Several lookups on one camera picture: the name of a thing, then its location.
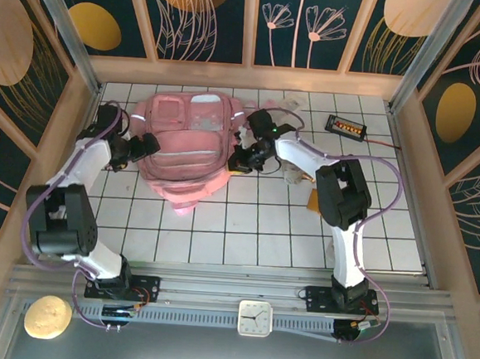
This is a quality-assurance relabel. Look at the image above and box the pink backpack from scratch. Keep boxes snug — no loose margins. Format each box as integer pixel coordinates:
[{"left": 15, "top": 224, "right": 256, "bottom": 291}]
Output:
[{"left": 124, "top": 87, "right": 259, "bottom": 223}]

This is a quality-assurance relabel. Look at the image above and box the clear wrapper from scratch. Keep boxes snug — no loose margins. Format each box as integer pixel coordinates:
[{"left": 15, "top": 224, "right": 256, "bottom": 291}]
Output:
[{"left": 279, "top": 159, "right": 309, "bottom": 187}]

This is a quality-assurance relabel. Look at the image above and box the clear plastic stationery package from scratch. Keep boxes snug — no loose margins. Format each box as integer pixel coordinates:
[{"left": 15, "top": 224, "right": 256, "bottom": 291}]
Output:
[{"left": 264, "top": 93, "right": 307, "bottom": 115}]

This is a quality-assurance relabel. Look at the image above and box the yellow-brown wallet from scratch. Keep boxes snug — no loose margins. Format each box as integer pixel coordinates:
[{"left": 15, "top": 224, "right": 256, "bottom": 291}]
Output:
[{"left": 306, "top": 188, "right": 324, "bottom": 214}]

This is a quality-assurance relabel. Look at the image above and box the black charger board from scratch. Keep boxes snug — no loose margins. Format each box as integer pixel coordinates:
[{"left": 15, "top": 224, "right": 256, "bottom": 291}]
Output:
[{"left": 324, "top": 114, "right": 369, "bottom": 141}]

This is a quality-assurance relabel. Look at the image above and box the white square clock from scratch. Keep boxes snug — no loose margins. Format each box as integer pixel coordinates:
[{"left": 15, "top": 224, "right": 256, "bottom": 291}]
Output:
[{"left": 236, "top": 298, "right": 275, "bottom": 338}]

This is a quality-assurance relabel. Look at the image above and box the black controller module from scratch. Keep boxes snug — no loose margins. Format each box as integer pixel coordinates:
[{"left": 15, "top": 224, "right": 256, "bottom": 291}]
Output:
[
  {"left": 100, "top": 301, "right": 143, "bottom": 334},
  {"left": 332, "top": 318, "right": 382, "bottom": 348}
]

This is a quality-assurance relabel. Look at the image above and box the round yellow sponge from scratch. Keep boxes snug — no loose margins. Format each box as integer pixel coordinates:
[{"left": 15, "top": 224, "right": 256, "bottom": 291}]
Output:
[{"left": 22, "top": 294, "right": 75, "bottom": 342}]

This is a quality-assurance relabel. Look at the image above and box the grey metal plate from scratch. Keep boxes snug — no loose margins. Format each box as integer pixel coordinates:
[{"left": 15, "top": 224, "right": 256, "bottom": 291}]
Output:
[{"left": 0, "top": 287, "right": 478, "bottom": 359}]

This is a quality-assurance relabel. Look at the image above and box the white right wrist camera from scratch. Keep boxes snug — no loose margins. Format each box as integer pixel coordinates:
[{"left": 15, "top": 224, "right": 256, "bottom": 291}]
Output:
[{"left": 232, "top": 123, "right": 257, "bottom": 152}]

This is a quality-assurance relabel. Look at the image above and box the aluminium mounting rail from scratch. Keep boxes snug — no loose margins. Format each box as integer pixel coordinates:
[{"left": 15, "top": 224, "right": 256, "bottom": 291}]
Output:
[{"left": 6, "top": 248, "right": 455, "bottom": 328}]

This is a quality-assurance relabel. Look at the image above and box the thin red cable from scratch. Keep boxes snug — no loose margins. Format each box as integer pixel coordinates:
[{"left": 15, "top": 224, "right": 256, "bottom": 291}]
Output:
[{"left": 362, "top": 134, "right": 403, "bottom": 151}]

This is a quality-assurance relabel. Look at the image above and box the aluminium frame post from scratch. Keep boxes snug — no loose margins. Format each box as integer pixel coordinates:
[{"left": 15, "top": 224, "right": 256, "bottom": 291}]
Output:
[
  {"left": 16, "top": 0, "right": 110, "bottom": 95},
  {"left": 387, "top": 0, "right": 475, "bottom": 120}
]

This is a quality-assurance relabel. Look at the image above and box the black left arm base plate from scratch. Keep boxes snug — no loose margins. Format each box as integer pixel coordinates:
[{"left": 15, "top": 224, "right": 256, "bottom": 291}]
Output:
[{"left": 84, "top": 270, "right": 162, "bottom": 304}]

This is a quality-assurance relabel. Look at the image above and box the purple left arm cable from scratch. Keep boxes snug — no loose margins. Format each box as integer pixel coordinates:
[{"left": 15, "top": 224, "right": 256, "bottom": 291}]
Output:
[{"left": 15, "top": 95, "right": 133, "bottom": 331}]

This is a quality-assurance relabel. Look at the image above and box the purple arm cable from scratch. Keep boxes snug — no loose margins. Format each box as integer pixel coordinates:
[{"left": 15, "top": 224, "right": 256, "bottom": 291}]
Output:
[
  {"left": 252, "top": 106, "right": 408, "bottom": 349},
  {"left": 15, "top": 95, "right": 133, "bottom": 331}
]

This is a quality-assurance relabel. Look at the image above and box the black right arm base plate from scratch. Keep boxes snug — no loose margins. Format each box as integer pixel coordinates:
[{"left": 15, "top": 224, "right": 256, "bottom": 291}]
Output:
[{"left": 303, "top": 284, "right": 381, "bottom": 318}]

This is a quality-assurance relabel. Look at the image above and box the grey slotted cable duct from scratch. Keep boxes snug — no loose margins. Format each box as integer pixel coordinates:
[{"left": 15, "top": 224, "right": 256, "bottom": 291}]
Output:
[{"left": 72, "top": 298, "right": 338, "bottom": 342}]

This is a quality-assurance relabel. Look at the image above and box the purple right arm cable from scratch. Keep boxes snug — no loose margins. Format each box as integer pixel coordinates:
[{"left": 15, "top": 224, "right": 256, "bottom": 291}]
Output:
[{"left": 252, "top": 106, "right": 408, "bottom": 349}]

